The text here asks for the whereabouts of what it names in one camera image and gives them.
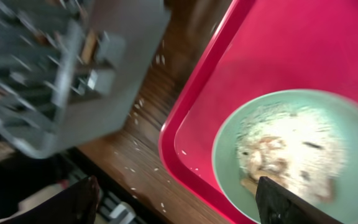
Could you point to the green bowl with food scraps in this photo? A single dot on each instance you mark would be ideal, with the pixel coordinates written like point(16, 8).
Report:
point(306, 140)

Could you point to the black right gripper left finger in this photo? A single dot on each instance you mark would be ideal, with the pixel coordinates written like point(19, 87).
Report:
point(75, 205)

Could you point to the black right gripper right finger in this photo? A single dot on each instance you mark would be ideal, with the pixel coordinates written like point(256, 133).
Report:
point(277, 205)

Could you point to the red plastic tray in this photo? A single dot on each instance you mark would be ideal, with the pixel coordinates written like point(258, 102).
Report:
point(258, 48)

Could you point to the grey dishwasher rack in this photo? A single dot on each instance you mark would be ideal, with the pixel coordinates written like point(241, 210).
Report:
point(70, 70)

